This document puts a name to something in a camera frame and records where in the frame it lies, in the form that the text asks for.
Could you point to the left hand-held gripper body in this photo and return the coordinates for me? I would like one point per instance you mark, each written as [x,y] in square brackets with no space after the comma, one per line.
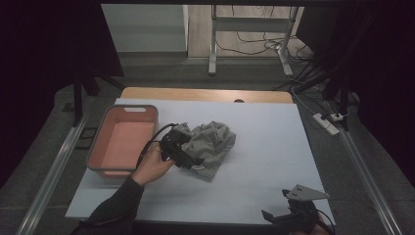
[176,143]

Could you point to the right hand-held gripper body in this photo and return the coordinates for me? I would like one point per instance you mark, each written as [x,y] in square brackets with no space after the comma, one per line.
[301,212]

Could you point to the grey cloth garment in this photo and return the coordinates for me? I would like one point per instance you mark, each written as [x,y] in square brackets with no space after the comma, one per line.
[212,143]

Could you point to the orange plastic basket grey rim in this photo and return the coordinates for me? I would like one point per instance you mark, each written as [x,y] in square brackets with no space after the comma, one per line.
[124,143]

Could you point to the person's right hand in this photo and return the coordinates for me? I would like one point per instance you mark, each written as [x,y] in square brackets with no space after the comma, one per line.
[306,232]

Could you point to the person's left hand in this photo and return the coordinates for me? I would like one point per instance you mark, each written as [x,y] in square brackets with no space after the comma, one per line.
[151,168]

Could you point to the white power strip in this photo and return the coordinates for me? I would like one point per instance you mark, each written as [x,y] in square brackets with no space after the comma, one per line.
[326,125]

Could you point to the black floor plate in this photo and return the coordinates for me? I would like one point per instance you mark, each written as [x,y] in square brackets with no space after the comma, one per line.
[86,137]

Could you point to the black stand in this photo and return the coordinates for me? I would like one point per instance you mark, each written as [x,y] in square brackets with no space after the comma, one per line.
[343,94]
[77,98]

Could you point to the white cabinet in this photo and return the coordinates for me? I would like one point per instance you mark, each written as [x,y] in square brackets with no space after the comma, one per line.
[143,29]

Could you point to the black curtain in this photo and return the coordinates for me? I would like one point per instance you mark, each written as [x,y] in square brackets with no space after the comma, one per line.
[381,65]
[49,65]

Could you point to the aluminium rail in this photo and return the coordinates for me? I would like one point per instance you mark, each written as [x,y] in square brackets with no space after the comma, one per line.
[52,176]
[365,176]

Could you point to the white metal desk frame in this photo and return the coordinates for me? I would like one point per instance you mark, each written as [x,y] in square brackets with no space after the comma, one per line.
[213,42]

